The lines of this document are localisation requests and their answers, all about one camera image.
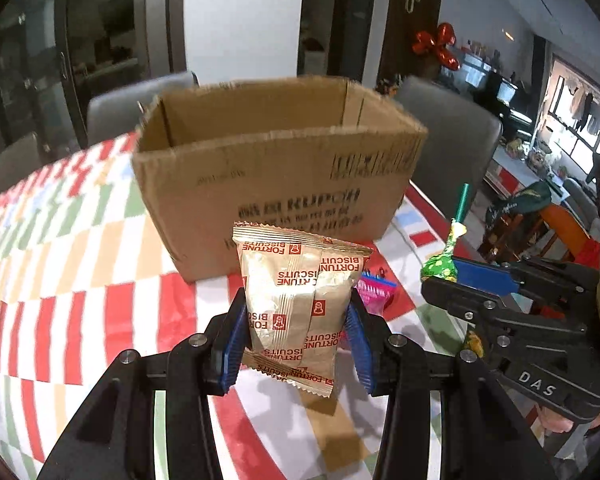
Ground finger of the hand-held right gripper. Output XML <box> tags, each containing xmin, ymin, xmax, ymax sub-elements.
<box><xmin>420</xmin><ymin>276</ymin><xmax>587</xmax><ymax>342</ymax></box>
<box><xmin>451</xmin><ymin>255</ymin><xmax>600</xmax><ymax>307</ymax></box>

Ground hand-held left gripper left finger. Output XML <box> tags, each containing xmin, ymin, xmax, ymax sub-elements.
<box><xmin>37</xmin><ymin>287</ymin><xmax>248</xmax><ymax>480</ymax></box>

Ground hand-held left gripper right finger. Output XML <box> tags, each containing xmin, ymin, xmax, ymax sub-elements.
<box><xmin>344</xmin><ymin>290</ymin><xmax>556</xmax><ymax>480</ymax></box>

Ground green lollipop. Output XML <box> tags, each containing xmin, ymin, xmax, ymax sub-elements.
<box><xmin>420</xmin><ymin>183</ymin><xmax>473</xmax><ymax>283</ymax></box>

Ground gold biscuit packet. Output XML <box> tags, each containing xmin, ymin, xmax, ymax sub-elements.
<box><xmin>232</xmin><ymin>221</ymin><xmax>374</xmax><ymax>399</ymax></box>

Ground brown cardboard box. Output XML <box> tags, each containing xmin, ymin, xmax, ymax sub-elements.
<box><xmin>131</xmin><ymin>76</ymin><xmax>428</xmax><ymax>281</ymax></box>

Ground person's right hand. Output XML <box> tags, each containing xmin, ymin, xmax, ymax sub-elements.
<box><xmin>540</xmin><ymin>400</ymin><xmax>600</xmax><ymax>463</ymax></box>

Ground pink packet with blue strip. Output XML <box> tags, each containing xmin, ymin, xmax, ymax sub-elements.
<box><xmin>356</xmin><ymin>271</ymin><xmax>397</xmax><ymax>317</ymax></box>

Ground dark green bag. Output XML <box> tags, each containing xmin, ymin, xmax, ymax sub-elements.
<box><xmin>485</xmin><ymin>180</ymin><xmax>553</xmax><ymax>241</ymax></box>

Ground orange blue small chair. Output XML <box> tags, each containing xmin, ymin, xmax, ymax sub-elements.
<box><xmin>540</xmin><ymin>205</ymin><xmax>600</xmax><ymax>268</ymax></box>

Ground grey dining chair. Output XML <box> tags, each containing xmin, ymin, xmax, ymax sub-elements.
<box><xmin>86</xmin><ymin>71</ymin><xmax>201</xmax><ymax>148</ymax></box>
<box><xmin>0</xmin><ymin>132</ymin><xmax>46</xmax><ymax>198</ymax></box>
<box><xmin>392</xmin><ymin>76</ymin><xmax>503</xmax><ymax>226</ymax></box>

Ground black piano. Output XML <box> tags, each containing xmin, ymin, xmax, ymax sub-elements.
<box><xmin>495</xmin><ymin>72</ymin><xmax>536</xmax><ymax>136</ymax></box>

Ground hanging laundry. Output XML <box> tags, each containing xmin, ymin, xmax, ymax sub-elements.
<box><xmin>555</xmin><ymin>75</ymin><xmax>600</xmax><ymax>142</ymax></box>

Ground television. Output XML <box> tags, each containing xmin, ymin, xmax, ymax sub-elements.
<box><xmin>460</xmin><ymin>50</ymin><xmax>501</xmax><ymax>90</ymax></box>

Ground red foil balloon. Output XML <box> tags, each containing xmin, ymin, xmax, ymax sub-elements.
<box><xmin>412</xmin><ymin>22</ymin><xmax>461</xmax><ymax>72</ymax></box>

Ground dark cabinet door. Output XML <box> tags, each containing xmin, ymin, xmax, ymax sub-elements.
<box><xmin>377</xmin><ymin>0</ymin><xmax>446</xmax><ymax>86</ymax></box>

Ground glass sliding door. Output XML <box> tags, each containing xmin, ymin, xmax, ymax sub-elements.
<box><xmin>0</xmin><ymin>0</ymin><xmax>146</xmax><ymax>161</ymax></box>

